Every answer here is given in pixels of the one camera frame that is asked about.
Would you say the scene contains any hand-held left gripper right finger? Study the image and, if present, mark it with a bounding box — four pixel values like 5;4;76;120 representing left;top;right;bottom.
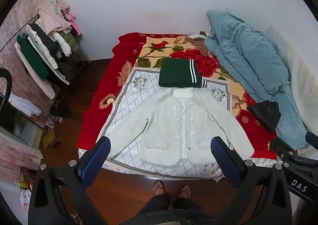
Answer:
210;136;293;225

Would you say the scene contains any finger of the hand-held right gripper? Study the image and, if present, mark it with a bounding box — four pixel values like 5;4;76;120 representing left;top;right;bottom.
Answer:
305;131;318;145
269;137;300;159

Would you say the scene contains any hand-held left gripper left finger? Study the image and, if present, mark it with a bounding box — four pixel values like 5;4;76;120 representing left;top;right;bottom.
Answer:
28;136;111;225

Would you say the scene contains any white fuzzy jacket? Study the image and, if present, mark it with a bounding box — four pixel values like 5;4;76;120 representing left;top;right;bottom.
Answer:
104;87;255;167

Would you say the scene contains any black metal clothes rack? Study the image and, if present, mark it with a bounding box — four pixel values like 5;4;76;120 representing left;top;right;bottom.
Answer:
0;9;93;86

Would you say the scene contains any pink clothes pile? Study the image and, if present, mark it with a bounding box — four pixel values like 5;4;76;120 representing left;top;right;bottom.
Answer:
40;0;73;35

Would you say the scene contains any black plastic bag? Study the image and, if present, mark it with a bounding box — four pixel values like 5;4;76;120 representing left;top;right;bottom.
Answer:
247;100;282;135

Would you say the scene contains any person's right foot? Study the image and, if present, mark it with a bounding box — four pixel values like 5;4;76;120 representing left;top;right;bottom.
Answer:
177;184;192;200

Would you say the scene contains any person's foot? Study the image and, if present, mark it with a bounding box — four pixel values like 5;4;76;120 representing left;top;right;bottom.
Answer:
153;180;167;197
177;184;192;200

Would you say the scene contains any cardboard box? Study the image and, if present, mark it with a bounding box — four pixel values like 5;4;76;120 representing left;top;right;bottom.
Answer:
42;129;64;151

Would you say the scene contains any person's left foot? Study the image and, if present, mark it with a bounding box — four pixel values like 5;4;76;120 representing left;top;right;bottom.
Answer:
153;180;167;197

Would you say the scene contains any person's dark grey clothing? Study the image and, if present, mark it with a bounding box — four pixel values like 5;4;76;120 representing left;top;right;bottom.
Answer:
123;195;220;225

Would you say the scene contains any white bedding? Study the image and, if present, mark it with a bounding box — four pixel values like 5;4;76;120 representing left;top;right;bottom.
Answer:
267;25;318;132

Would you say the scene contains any red floral blanket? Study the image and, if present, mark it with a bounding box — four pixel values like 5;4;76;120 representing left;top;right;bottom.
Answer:
78;32;279;161

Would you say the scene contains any pink patterned cover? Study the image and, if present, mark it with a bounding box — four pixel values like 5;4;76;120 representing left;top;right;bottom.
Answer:
0;136;44;174

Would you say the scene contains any white plastic bag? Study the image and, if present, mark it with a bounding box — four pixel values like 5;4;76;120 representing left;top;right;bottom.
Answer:
19;188;32;211

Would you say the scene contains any small green plant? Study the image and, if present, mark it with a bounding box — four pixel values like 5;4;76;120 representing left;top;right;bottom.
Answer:
13;113;30;135

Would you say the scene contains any white folded cloth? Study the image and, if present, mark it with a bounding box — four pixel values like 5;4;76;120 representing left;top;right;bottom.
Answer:
8;95;42;116

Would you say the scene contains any light blue quilt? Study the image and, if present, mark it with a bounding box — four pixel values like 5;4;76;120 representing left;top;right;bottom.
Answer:
205;9;311;151

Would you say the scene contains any folded green striped garment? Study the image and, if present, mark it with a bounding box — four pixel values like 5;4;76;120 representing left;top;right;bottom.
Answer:
158;58;208;89

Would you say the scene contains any pale pink fluffy coat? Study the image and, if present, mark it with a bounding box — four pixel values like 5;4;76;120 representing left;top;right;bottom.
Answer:
14;42;56;99

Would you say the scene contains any olive puffer jacket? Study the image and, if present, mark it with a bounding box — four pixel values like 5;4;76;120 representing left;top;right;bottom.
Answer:
58;32;83;57

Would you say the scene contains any hanging green garment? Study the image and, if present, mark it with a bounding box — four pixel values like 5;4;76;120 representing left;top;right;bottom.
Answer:
17;34;50;81

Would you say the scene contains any white puffer jacket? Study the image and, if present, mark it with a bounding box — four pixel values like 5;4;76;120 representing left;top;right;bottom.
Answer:
25;24;72;69

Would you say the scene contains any bright pink hanging item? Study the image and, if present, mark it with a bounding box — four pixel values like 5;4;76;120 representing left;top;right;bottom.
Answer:
66;12;81;36

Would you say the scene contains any black curved frame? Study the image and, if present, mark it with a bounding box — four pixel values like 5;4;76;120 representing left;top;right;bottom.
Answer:
0;68;13;118

